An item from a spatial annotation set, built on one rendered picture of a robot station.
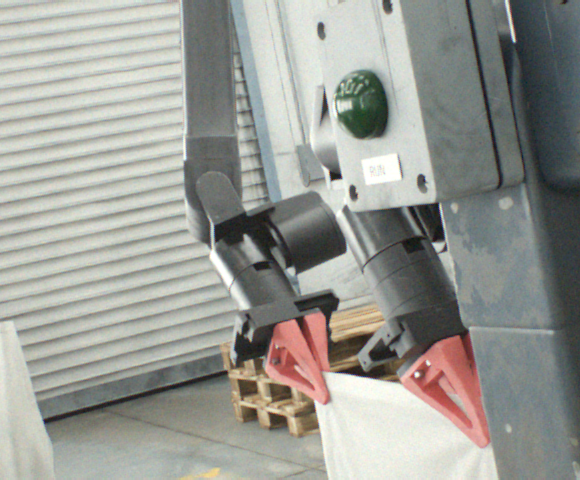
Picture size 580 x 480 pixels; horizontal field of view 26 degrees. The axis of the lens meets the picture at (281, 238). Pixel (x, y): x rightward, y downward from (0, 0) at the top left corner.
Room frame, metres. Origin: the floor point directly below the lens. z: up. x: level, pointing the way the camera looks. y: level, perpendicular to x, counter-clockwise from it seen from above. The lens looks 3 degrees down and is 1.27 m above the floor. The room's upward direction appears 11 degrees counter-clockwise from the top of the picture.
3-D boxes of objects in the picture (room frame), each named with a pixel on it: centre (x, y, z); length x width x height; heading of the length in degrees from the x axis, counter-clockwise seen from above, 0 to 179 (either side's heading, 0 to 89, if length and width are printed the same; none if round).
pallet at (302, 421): (6.64, -0.28, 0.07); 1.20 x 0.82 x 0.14; 113
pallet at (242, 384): (6.65, -0.30, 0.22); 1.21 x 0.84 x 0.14; 115
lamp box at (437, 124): (0.55, -0.07, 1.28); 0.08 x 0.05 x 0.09; 25
